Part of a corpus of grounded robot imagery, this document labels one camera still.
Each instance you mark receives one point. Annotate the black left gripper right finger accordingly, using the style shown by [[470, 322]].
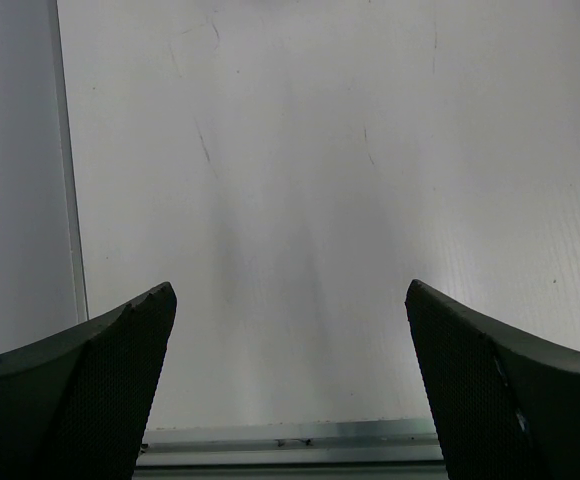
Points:
[[505, 403]]

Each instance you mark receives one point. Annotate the aluminium mounting rail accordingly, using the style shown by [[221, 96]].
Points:
[[366, 442]]

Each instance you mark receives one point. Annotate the left aluminium frame post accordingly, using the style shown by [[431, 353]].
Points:
[[76, 250]]

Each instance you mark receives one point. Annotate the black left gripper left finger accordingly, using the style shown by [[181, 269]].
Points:
[[75, 405]]

